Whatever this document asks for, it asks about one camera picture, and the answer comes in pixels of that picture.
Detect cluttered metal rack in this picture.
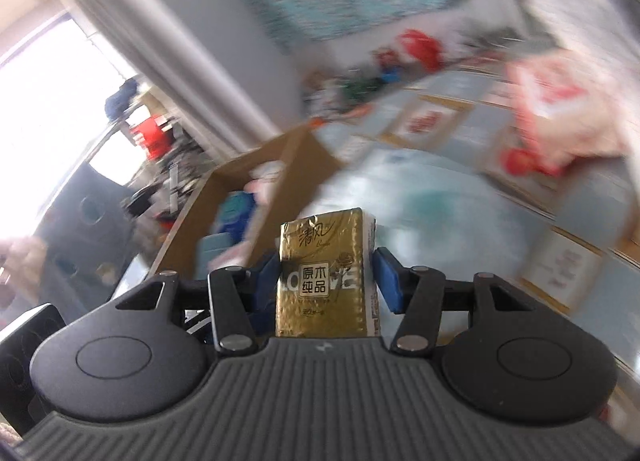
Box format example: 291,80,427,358
125,126,212,237

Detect clear plastic bag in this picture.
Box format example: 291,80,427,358
305,151,532,293

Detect red plastic jug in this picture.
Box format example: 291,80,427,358
397,30,444,70

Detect cardboard box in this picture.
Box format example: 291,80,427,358
150,128,346,283

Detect gold tissue packet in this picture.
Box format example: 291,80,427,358
274,208,384,339

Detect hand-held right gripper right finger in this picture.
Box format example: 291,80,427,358
372,247,524,356

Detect person's left forearm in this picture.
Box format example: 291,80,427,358
0,236,49,293

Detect pink tissue pack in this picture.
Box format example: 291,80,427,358
245,161,287,198

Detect red white tissue pack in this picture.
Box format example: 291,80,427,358
502,48,632,178

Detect blue tissue packet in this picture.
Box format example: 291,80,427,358
215,191,257,238

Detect red plastic crate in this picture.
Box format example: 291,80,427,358
129,115,169,157

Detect white curtain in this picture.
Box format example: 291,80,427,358
30,0,281,152

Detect white cloth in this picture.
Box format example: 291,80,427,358
520,0,640,162

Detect green bottles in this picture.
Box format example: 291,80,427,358
345,74,381,98

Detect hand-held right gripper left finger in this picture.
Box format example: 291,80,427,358
115,253,281,355

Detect blue hanging clothing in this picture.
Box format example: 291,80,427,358
104,78,139,120

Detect dark grey fabric box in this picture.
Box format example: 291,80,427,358
35,164,151,303

